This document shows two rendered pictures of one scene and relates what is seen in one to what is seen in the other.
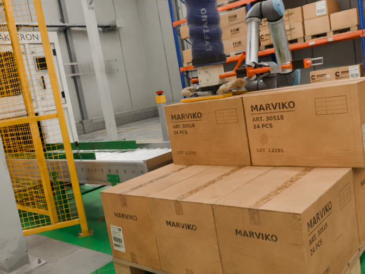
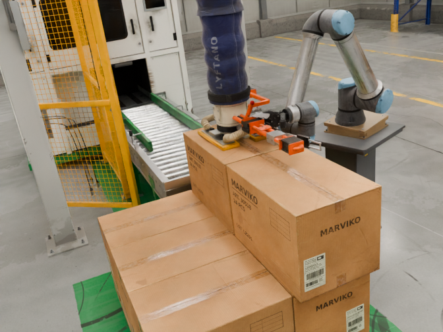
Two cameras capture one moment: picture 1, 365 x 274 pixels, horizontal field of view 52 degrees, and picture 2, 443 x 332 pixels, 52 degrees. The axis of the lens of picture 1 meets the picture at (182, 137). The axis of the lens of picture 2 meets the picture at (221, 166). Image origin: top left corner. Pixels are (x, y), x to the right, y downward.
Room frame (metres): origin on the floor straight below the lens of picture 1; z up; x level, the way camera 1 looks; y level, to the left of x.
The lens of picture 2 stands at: (0.31, -1.25, 1.79)
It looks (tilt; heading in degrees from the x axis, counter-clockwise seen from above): 23 degrees down; 27
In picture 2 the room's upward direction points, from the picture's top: 7 degrees counter-clockwise
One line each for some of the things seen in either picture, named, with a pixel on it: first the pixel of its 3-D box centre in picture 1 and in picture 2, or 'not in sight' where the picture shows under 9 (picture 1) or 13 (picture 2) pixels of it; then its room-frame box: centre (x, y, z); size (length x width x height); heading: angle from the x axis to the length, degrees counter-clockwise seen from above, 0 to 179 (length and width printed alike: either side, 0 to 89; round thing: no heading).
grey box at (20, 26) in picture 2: not in sight; (20, 25); (2.55, 1.21, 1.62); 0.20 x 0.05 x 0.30; 48
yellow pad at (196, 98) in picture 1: (205, 95); (217, 135); (2.38, -0.19, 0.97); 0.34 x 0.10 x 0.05; 49
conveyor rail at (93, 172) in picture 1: (58, 170); (128, 145); (3.27, 1.14, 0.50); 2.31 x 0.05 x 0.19; 48
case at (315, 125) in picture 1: (312, 122); (298, 214); (2.04, -0.72, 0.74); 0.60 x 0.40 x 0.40; 49
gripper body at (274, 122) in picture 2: (255, 70); (276, 117); (2.40, -0.53, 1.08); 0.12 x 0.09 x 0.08; 139
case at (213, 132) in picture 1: (221, 128); (238, 170); (2.43, -0.27, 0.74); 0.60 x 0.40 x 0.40; 48
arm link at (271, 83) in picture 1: (268, 85); (304, 130); (2.54, -0.63, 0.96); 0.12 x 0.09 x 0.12; 61
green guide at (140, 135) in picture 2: (42, 157); (123, 123); (3.55, 1.36, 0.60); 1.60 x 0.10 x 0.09; 48
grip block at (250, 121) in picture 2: (245, 72); (253, 124); (2.29, -0.44, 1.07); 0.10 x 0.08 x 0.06; 139
